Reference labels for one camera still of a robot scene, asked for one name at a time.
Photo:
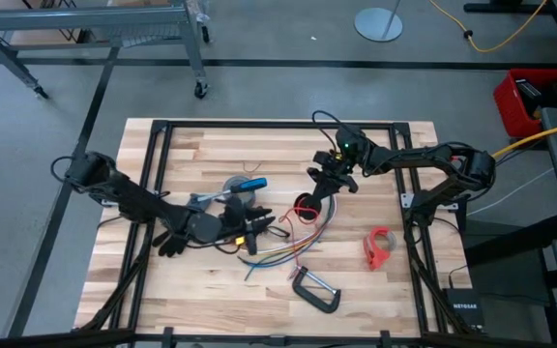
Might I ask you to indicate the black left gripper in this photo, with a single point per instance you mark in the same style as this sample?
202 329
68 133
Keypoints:
237 220

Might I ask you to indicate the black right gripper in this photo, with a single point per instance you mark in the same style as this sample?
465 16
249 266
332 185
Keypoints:
334 171

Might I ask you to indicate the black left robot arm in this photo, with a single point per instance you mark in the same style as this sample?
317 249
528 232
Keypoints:
133 198

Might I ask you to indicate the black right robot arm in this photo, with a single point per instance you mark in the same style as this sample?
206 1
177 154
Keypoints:
419 157

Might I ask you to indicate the red tape dispenser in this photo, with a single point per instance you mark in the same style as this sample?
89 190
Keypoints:
372 251

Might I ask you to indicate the black work glove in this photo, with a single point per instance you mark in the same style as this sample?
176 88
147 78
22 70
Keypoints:
169 244

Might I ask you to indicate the round grey stand base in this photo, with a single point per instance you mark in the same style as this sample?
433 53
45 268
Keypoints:
377 24

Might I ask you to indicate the red plastic crate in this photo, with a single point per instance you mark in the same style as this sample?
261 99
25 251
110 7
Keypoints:
506 106

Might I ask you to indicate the grey duct tape roll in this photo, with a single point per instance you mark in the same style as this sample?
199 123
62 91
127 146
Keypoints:
235 181

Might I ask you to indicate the black network switch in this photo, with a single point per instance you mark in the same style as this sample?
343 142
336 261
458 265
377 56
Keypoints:
463 307

